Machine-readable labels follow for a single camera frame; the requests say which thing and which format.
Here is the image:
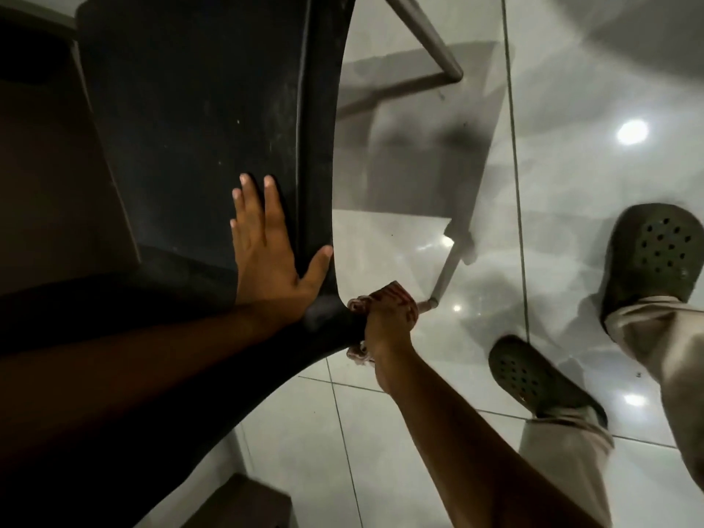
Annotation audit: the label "person's left hand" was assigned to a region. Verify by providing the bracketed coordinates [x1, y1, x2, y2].
[229, 173, 334, 325]

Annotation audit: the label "person's right hand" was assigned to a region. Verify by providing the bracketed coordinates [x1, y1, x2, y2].
[360, 281, 420, 362]

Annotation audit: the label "pink and white cloth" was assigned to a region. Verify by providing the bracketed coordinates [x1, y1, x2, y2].
[346, 282, 422, 367]

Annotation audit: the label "black plastic chair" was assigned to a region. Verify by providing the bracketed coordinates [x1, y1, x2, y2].
[0, 0, 475, 528]

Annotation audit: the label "person's right forearm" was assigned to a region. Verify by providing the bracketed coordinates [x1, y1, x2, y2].
[373, 344, 607, 528]

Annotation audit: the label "person's left forearm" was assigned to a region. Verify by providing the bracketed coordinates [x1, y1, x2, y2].
[0, 298, 310, 492]

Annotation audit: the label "green perforated clog shoe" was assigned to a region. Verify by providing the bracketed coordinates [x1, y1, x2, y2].
[488, 334, 609, 430]
[600, 202, 704, 340]

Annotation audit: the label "brown wooden desk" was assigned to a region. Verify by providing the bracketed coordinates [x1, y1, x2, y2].
[0, 4, 141, 298]

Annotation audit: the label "beige trousers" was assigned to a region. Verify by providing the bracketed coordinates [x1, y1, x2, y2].
[516, 295, 704, 528]

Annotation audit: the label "brown wooden furniture panel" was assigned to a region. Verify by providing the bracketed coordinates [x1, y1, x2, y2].
[186, 472, 293, 528]

